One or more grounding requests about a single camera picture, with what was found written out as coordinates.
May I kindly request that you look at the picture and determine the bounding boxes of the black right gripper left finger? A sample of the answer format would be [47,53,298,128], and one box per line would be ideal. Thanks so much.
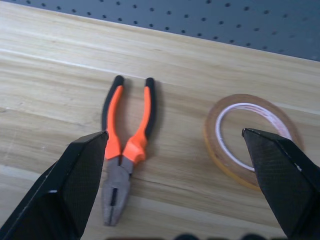
[0,130,110,240]

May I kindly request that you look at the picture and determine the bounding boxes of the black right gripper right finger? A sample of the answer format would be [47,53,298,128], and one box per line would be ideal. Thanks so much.
[241,127,320,240]

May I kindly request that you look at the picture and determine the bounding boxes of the amber adhesive tape roll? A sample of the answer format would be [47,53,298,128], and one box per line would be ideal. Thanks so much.
[203,93,304,191]

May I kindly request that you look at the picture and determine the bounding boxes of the orange and black pliers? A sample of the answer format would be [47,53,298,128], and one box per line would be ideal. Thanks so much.
[101,75,156,227]

